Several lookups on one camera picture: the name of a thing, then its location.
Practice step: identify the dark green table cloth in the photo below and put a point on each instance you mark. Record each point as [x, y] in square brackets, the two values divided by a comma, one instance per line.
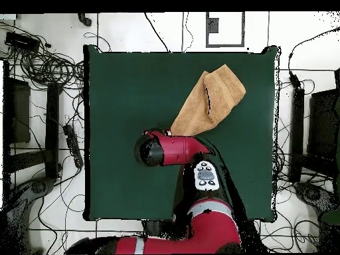
[127, 106]

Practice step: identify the tan terry towel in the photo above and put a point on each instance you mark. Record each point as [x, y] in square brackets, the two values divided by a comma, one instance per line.
[217, 98]

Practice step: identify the black hook-shaped object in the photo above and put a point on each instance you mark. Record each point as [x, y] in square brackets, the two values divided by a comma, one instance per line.
[86, 21]

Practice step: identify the dark stand base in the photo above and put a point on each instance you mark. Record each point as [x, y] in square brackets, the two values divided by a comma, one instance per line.
[39, 186]
[312, 194]

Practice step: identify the black power strip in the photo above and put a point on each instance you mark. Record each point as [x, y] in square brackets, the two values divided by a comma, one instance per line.
[73, 144]

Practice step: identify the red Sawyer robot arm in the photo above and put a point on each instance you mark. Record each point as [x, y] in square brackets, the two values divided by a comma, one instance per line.
[178, 151]

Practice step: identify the black adapter box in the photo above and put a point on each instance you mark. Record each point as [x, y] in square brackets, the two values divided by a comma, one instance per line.
[21, 41]

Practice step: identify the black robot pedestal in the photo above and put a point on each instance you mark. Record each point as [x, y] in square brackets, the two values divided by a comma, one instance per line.
[154, 228]

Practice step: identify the black frame stand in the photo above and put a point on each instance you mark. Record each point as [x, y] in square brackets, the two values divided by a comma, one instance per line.
[52, 127]
[297, 127]

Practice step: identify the grey rectangular frame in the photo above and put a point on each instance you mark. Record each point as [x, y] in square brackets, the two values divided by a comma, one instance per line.
[225, 45]

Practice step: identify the green object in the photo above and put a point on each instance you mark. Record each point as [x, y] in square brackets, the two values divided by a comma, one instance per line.
[330, 217]

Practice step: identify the dark square block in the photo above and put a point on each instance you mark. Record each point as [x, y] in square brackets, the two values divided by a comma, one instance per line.
[213, 25]

